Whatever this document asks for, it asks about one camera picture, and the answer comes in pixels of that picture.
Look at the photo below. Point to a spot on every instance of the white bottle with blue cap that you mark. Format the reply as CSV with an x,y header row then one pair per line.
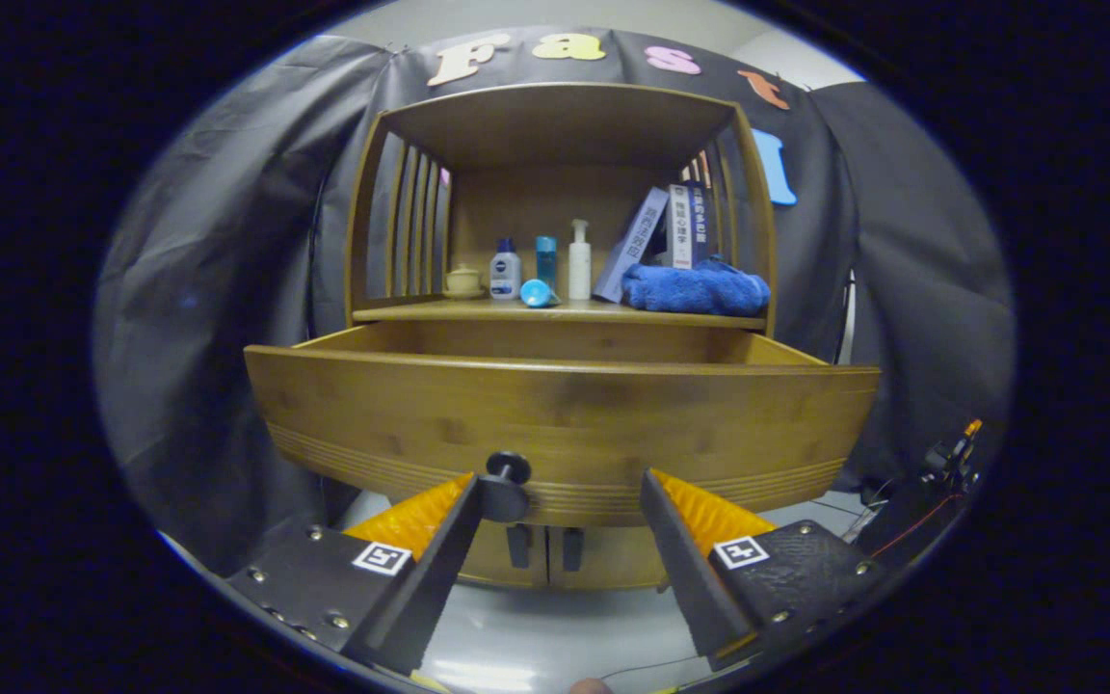
x,y
505,275

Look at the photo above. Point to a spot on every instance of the dark blue spine book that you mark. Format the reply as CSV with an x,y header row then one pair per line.
x,y
699,222

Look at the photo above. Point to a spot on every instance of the wooden cabinet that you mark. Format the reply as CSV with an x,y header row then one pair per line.
x,y
555,125

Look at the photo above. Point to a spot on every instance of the clear blue bottle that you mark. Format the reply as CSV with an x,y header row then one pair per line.
x,y
546,258

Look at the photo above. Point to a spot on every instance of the wooden cabinet door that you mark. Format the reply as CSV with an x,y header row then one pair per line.
x,y
492,564
618,559

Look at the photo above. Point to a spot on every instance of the blue and white tube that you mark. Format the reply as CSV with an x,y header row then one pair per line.
x,y
538,294

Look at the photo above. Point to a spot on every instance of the beige lidded teacup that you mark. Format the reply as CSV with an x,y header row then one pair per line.
x,y
463,281

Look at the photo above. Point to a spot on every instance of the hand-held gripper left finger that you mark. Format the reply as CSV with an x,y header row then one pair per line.
x,y
425,588

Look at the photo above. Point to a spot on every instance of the black device with orange tip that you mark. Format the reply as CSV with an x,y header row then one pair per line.
x,y
950,458

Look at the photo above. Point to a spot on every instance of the black drawer knob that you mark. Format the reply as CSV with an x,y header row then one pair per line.
x,y
505,496

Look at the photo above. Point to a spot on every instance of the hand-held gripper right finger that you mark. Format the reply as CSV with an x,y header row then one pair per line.
x,y
685,578

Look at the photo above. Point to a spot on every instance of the lavender book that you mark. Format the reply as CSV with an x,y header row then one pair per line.
x,y
627,251

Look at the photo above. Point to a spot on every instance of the white spine book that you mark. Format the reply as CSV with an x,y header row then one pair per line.
x,y
679,226

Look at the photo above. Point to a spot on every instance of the wooden countertop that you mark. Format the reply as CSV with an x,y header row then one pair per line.
x,y
478,310

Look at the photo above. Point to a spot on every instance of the white pump bottle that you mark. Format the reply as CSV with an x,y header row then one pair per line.
x,y
580,270

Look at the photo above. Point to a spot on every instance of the blue towel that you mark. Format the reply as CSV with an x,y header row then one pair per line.
x,y
695,289

